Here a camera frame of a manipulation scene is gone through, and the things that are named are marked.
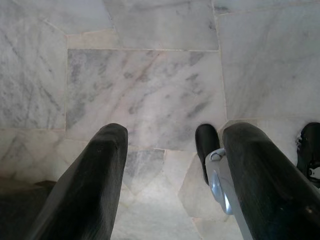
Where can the silver black robot left leg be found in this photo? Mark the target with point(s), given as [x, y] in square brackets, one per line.
[207, 140]

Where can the silver black robot leg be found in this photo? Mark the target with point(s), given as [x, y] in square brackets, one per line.
[311, 140]
[207, 140]

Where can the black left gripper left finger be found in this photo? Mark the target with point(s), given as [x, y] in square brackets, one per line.
[100, 162]

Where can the silver black robot right leg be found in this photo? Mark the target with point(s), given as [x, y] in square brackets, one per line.
[311, 140]

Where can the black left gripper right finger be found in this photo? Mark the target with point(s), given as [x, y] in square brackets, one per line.
[262, 180]

